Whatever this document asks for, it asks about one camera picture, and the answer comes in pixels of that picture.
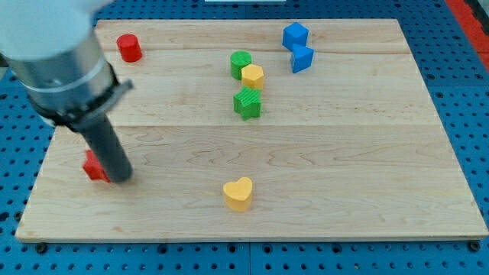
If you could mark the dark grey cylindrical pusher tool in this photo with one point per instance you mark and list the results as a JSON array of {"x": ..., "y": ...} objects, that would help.
[{"x": 104, "y": 143}]

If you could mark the red star block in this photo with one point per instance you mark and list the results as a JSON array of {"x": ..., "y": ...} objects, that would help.
[{"x": 93, "y": 168}]

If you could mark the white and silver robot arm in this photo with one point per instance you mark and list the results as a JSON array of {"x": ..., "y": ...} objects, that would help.
[{"x": 53, "y": 50}]

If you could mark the green star block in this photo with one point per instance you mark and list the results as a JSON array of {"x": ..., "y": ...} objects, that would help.
[{"x": 247, "y": 103}]

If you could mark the light wooden board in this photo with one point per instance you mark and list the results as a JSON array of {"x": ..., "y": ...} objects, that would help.
[{"x": 350, "y": 149}]

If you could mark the yellow heart block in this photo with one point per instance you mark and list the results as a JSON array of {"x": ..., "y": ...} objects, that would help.
[{"x": 238, "y": 194}]

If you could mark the yellow hexagon block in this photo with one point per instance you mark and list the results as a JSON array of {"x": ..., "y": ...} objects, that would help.
[{"x": 252, "y": 76}]

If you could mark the green cylinder block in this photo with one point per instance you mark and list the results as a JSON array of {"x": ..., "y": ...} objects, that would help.
[{"x": 238, "y": 60}]

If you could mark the blue cube block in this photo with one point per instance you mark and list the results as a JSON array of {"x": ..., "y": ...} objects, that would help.
[{"x": 295, "y": 33}]

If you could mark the red cylinder block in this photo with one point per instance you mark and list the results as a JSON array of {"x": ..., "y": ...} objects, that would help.
[{"x": 129, "y": 48}]

